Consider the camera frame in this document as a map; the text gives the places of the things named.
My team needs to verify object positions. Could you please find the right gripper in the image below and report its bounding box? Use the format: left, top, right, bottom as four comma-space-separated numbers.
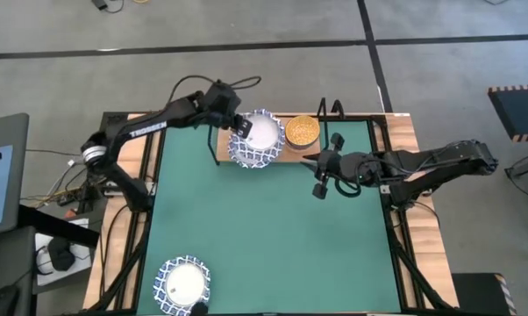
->
302, 133, 345, 201

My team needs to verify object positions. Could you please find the blue patterned white paper bowl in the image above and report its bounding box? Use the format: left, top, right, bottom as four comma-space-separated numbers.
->
152, 255, 212, 316
227, 109, 288, 170

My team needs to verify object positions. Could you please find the yellow bowl with blue exterior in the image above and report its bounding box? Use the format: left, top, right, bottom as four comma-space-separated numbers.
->
284, 114, 322, 153

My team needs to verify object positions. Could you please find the green table mat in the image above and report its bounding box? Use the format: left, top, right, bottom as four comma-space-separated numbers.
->
136, 118, 402, 315

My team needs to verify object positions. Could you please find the black perforated panel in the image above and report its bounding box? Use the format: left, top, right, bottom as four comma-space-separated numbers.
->
101, 111, 130, 133

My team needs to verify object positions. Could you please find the black power adapter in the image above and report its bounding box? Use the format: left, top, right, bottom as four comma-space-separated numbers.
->
91, 0, 125, 13

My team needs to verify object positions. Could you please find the dark platform with hazard stripes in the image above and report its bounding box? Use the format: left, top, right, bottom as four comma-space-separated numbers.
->
486, 83, 528, 142

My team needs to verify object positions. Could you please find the black box with striped edge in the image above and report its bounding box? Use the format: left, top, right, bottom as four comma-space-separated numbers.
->
452, 272, 518, 316

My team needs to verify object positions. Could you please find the black side desk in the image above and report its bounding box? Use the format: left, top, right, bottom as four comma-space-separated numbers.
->
0, 204, 101, 316

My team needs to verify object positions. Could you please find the white paper sheet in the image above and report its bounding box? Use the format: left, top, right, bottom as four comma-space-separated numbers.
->
34, 217, 92, 286

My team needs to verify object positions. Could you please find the grey monitor with blue screen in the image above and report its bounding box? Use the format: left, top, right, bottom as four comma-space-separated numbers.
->
0, 112, 31, 238

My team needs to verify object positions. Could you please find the black computer mouse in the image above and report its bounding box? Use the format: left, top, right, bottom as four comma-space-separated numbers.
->
0, 284, 20, 316

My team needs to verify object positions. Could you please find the wooden shelf with black frame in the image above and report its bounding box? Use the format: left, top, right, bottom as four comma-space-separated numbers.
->
206, 97, 346, 167

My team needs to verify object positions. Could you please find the black right camera cable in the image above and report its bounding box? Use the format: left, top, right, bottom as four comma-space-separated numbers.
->
332, 173, 362, 199

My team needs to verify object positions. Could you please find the black camera cable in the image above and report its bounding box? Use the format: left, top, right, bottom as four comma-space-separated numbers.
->
332, 173, 362, 199
167, 74, 263, 106

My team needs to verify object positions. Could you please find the black metal table frame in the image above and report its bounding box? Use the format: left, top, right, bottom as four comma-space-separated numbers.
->
82, 111, 462, 316

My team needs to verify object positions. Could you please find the black left camera cable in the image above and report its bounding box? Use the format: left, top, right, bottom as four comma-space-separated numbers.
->
167, 74, 263, 106

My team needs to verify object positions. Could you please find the tangled cable bundle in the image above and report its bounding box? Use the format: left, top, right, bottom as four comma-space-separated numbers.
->
21, 147, 94, 211

